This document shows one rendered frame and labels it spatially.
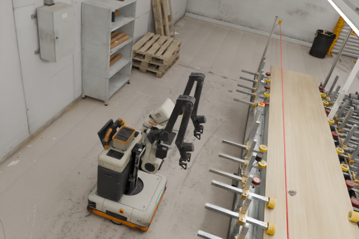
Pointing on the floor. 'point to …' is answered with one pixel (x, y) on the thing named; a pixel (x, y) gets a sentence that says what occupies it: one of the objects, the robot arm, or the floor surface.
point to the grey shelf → (92, 18)
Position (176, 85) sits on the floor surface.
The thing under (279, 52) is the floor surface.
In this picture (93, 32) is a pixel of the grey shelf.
